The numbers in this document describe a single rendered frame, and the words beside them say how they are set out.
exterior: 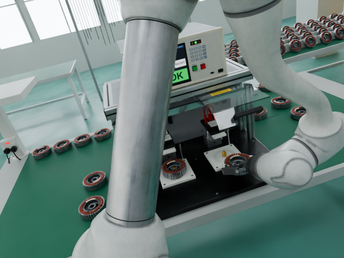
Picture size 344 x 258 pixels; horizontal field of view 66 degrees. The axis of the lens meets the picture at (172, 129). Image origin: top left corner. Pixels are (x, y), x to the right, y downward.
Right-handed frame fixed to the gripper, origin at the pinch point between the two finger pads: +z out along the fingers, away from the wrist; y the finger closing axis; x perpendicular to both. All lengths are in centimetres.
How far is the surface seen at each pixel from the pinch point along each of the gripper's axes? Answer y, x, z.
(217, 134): -0.1, 13.2, 14.8
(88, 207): -64, 0, 14
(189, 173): -18.3, 0.4, 12.9
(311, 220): 57, -60, 63
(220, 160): -2.5, 1.5, 14.5
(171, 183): -27.1, -0.7, 11.2
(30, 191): -95, 13, 42
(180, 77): -10.2, 41.9, 8.3
